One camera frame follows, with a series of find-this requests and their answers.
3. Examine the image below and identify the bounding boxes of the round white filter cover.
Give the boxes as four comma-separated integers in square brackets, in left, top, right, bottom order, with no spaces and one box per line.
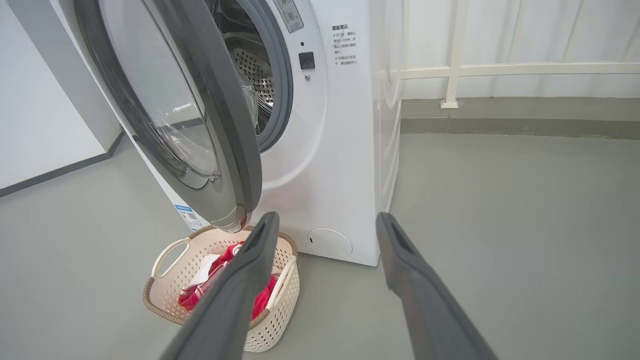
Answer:
[307,228,353,259]

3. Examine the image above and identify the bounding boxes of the red cloth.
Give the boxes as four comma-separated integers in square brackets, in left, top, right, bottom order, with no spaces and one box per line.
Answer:
[178,242,279,321]

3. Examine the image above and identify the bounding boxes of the cream perforated laundry basket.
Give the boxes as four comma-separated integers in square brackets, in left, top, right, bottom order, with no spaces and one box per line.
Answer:
[142,225,301,353]

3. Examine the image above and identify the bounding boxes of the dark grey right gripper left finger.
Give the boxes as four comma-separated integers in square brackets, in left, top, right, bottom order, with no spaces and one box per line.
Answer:
[160,211,281,360]

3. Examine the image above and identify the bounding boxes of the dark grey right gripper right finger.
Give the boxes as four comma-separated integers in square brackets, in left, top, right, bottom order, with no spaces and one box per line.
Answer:
[375,212,501,360]

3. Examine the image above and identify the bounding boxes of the blue energy label sticker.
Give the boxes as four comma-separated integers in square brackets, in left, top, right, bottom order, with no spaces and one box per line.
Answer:
[174,204,204,232]

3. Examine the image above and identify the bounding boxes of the white front-load washing machine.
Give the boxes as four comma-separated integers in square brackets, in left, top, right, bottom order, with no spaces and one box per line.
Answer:
[10,0,403,267]

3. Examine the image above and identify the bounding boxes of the white metal railing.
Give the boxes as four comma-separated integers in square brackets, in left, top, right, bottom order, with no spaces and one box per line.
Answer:
[400,0,640,110]

